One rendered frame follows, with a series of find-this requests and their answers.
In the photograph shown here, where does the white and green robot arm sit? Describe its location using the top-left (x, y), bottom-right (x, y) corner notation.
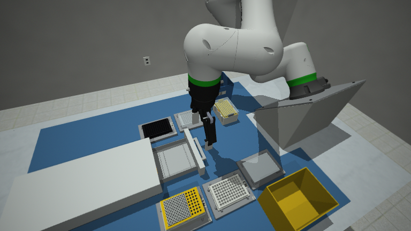
top-left (184, 0), bottom-right (331, 101)

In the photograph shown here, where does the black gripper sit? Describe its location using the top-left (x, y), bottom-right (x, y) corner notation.
top-left (190, 98), bottom-right (217, 151)

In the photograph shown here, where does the blue bench mat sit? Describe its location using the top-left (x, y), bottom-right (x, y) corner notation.
top-left (28, 82), bottom-right (350, 231)

